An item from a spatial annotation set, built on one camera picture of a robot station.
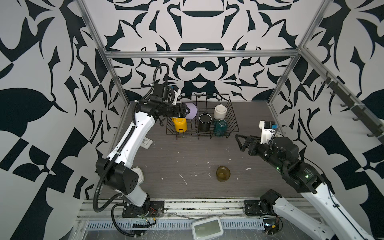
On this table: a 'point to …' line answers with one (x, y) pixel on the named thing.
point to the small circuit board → (271, 225)
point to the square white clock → (140, 174)
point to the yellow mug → (181, 124)
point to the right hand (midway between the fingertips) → (243, 136)
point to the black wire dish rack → (204, 103)
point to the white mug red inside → (220, 112)
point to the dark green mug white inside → (220, 127)
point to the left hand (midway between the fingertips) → (184, 107)
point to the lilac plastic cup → (193, 110)
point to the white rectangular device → (146, 143)
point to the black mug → (204, 122)
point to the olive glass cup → (223, 173)
